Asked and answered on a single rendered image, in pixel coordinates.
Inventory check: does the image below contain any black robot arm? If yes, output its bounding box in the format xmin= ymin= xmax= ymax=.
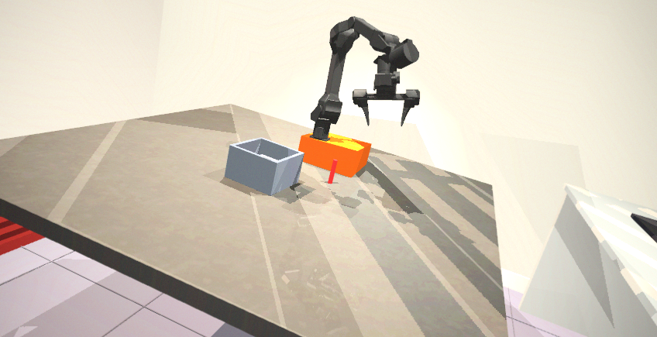
xmin=309 ymin=16 xmax=419 ymax=142

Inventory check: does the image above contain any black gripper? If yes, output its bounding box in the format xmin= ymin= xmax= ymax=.
xmin=352 ymin=70 xmax=420 ymax=127

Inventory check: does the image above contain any red peg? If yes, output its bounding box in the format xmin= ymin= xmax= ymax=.
xmin=328 ymin=160 xmax=338 ymax=184

